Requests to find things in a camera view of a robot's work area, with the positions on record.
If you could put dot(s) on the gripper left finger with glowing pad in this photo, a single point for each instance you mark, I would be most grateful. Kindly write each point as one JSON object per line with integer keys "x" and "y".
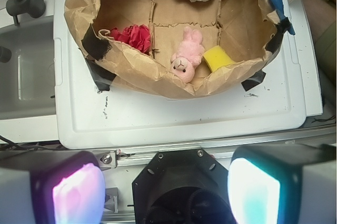
{"x": 51, "y": 187}

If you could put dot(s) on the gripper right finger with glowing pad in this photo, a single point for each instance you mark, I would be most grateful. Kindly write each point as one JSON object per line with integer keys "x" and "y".
{"x": 283, "y": 183}

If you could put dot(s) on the white plastic lid tray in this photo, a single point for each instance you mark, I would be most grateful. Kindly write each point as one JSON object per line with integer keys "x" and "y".
{"x": 120, "y": 117}

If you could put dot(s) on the black tape piece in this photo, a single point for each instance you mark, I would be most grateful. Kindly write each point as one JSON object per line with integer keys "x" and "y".
{"x": 94, "y": 46}
{"x": 254, "y": 80}

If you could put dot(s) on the yellow sponge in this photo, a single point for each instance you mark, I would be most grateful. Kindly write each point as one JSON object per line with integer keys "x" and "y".
{"x": 216, "y": 57}

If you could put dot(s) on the brown paper bag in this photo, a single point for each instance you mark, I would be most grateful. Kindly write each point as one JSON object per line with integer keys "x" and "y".
{"x": 248, "y": 30}

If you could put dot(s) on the red crumpled paper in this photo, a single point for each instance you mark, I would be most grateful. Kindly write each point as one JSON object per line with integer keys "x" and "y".
{"x": 138, "y": 37}

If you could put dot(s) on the gray faucet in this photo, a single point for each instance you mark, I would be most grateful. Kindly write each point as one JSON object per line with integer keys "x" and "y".
{"x": 34, "y": 8}

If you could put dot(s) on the blue tape strip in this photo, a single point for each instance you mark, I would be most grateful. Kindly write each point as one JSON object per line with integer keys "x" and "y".
{"x": 285, "y": 23}

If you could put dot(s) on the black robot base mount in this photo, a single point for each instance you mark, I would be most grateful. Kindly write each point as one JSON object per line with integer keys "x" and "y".
{"x": 185, "y": 186}

